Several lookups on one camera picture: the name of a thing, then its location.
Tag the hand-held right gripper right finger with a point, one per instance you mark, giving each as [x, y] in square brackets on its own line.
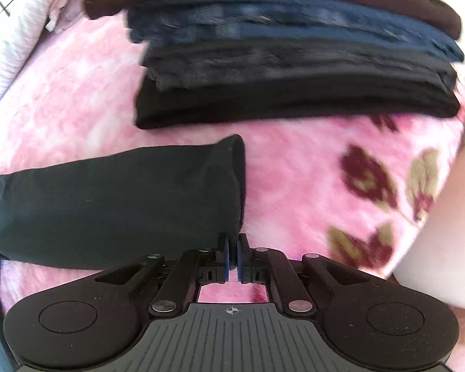
[242, 257]

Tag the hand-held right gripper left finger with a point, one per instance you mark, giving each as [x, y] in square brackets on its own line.
[224, 257]

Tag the dark teal sweatshirt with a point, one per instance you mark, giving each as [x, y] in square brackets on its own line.
[120, 205]

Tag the pink rose blanket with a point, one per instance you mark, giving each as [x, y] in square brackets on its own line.
[294, 186]

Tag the black smooth folded garment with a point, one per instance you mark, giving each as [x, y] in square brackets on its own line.
[294, 104]

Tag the black fleecy folded garment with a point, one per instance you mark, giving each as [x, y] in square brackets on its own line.
[294, 64]

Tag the blue folded garment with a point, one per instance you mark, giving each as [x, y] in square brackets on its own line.
[294, 23]

